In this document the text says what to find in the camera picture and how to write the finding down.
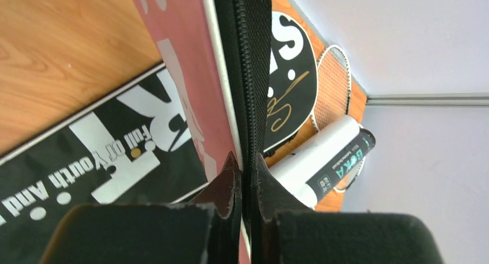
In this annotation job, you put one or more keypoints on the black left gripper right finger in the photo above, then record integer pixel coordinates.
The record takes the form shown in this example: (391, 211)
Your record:
(284, 230)

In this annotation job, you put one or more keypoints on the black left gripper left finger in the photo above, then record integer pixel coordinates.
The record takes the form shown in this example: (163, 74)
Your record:
(205, 229)

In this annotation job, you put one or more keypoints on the white shuttlecock tube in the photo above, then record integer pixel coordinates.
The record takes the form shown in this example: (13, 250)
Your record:
(293, 171)

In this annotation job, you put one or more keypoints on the black shuttlecock tube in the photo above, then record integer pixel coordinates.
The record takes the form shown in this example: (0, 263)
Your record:
(331, 174)

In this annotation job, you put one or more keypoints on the black racket cover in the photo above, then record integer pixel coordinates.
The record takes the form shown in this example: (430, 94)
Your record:
(134, 147)

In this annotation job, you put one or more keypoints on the white racket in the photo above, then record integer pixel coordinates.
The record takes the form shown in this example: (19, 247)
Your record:
(334, 87)
(349, 179)

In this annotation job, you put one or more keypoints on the pink racket cover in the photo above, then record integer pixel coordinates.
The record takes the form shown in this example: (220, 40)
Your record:
(218, 54)

